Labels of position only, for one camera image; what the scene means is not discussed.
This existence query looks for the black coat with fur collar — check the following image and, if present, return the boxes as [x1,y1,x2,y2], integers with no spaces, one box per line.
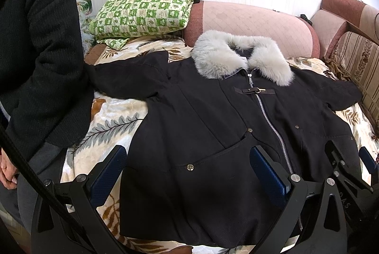
[90,30,362,248]

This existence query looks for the person's bare hand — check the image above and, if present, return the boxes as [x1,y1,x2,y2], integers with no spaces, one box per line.
[0,149,18,190]

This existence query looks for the striped beige sofa cushion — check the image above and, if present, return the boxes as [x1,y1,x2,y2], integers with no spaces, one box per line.
[325,31,378,135]

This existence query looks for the person in black jacket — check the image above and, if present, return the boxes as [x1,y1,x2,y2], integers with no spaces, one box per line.
[0,0,96,234]

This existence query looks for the pink corner cushion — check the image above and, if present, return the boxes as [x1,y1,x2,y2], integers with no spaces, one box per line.
[311,10,348,58]

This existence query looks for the brown beige patchwork cushion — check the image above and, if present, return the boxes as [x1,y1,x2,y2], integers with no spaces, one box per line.
[320,0,378,44]

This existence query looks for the pink bolster cushion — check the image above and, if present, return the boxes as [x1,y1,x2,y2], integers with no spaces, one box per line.
[183,1,320,58]

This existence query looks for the green white checkered quilt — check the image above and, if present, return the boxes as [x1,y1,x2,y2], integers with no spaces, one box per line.
[89,0,195,50]

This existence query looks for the black strap cable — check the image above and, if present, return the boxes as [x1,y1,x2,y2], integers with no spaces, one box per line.
[0,126,89,254]

